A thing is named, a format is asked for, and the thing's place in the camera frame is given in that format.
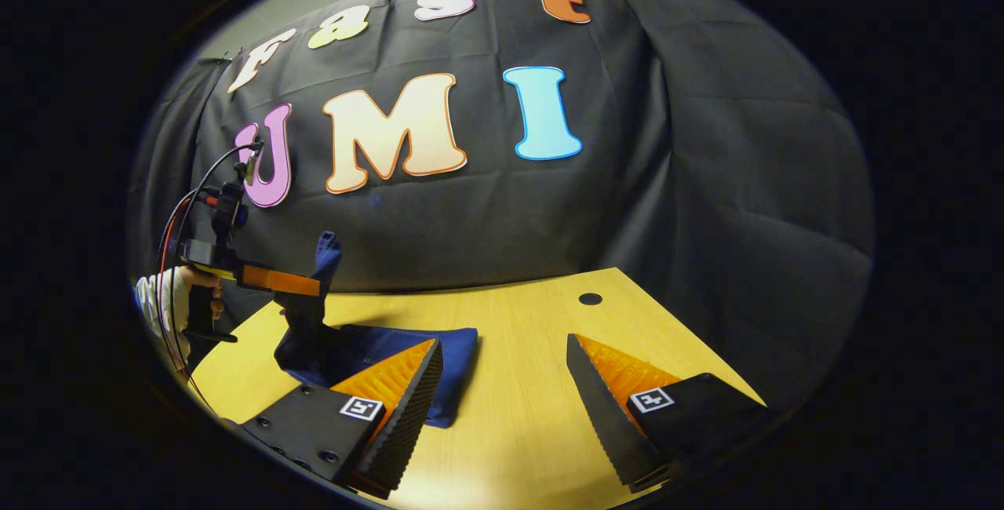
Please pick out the blue denim jeans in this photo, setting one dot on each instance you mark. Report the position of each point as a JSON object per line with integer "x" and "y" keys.
{"x": 455, "y": 361}

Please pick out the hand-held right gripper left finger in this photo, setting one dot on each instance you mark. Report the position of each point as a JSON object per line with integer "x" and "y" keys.
{"x": 408, "y": 424}

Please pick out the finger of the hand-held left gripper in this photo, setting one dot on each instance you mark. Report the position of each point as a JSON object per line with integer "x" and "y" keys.
{"x": 282, "y": 281}

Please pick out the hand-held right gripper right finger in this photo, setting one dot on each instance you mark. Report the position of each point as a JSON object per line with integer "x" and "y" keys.
{"x": 608, "y": 424}

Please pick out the black backdrop cloth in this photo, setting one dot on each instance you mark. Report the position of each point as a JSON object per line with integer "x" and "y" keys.
{"x": 627, "y": 204}

